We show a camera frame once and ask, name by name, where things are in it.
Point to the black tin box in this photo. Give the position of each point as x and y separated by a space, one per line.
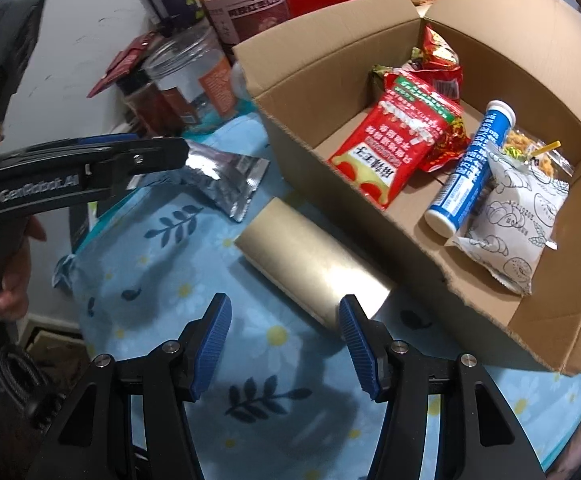
78 225

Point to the blue white tube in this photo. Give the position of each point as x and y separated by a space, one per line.
470 170

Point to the dark spice jar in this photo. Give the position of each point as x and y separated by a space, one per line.
145 105

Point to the white printed bread packet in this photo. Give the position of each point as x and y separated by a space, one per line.
510 225

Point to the blue floral cloth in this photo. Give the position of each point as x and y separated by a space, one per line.
280 400

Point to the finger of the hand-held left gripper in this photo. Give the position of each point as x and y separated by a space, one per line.
160 155
105 140

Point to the green lollipop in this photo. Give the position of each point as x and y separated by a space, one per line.
545 149

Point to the clear bag yellow snacks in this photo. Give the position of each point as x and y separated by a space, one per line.
520 142

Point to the pink canister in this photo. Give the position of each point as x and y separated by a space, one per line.
240 5

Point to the dark red sachets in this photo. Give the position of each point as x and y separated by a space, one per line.
125 60

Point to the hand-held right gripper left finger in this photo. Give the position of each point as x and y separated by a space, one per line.
213 345

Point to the silver foil packet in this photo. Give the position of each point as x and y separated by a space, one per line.
225 180

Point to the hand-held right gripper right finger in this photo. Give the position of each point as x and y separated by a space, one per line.
358 345

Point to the gold box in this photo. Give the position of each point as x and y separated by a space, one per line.
300 255

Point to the clear plastic jar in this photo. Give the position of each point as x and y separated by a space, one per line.
190 75

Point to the dark chip snack bag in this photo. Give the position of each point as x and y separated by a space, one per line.
438 60

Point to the cardboard box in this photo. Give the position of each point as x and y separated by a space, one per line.
320 60

